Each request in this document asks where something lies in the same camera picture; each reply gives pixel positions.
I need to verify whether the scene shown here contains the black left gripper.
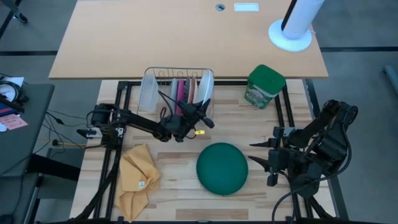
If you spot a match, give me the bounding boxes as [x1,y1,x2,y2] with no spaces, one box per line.
[167,98,216,143]

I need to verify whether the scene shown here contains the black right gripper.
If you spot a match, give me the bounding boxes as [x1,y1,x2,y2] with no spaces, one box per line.
[248,126,298,187]

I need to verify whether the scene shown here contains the magenta plate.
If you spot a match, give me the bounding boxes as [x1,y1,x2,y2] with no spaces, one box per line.
[175,79,185,116]

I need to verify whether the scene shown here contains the green bowl white inside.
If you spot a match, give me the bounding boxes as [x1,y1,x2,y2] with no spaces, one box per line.
[195,142,249,197]

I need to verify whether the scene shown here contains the metal wire dish rack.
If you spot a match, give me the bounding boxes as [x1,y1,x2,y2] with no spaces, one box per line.
[136,66,216,121]

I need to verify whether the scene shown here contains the translucent white utensil holder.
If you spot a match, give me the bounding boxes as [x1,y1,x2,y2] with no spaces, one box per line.
[138,72,160,114]

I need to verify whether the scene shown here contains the green Cascade detergent tub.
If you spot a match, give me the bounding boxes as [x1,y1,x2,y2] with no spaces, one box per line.
[244,64,287,110]

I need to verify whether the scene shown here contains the tan wooden desk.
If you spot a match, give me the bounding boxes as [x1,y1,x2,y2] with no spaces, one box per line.
[49,0,330,80]

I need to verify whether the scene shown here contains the yellow cloth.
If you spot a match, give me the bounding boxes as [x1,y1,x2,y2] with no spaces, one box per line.
[114,143,162,222]

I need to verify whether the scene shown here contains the white desk label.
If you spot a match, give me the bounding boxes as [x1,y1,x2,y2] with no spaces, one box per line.
[233,2,260,12]

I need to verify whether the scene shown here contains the white pillar black stripe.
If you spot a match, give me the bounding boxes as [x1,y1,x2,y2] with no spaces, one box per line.
[268,0,326,53]

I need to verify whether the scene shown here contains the grey side table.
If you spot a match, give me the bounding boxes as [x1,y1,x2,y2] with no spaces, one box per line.
[0,82,56,178]

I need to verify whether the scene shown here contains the black headphones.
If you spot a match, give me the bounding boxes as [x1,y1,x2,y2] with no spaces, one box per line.
[0,79,30,108]

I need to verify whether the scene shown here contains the white paper sheet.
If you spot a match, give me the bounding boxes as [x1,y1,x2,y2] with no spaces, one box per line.
[0,76,25,91]

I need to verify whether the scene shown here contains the pink sticky note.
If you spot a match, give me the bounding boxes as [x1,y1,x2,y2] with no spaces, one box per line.
[0,113,29,131]

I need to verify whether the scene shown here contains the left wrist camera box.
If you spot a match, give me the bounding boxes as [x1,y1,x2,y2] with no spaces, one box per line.
[169,115,188,133]

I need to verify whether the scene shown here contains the black camera cable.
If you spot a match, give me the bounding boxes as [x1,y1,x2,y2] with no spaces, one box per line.
[157,90,174,122]

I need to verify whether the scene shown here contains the black aluminium rig frame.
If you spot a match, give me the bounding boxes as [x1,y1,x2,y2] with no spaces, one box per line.
[70,80,336,224]

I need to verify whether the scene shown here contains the yellow-handled black-tipped tool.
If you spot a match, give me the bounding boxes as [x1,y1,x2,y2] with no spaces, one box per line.
[51,139,88,147]

